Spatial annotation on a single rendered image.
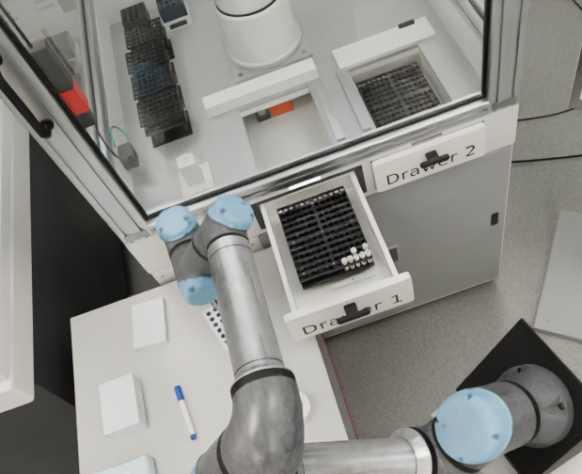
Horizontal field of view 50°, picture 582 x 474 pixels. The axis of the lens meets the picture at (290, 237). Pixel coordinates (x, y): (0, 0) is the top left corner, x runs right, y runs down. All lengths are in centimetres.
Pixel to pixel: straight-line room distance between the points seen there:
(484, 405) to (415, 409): 113
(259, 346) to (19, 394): 86
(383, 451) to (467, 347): 123
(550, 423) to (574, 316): 114
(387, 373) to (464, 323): 33
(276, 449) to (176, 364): 77
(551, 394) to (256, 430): 58
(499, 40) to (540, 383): 71
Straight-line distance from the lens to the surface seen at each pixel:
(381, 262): 149
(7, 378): 162
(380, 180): 159
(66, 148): 134
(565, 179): 269
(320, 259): 149
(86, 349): 173
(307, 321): 138
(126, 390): 157
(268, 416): 86
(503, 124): 166
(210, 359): 157
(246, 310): 95
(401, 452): 114
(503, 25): 144
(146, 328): 166
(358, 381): 227
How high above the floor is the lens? 212
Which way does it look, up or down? 55 degrees down
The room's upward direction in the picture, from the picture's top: 23 degrees counter-clockwise
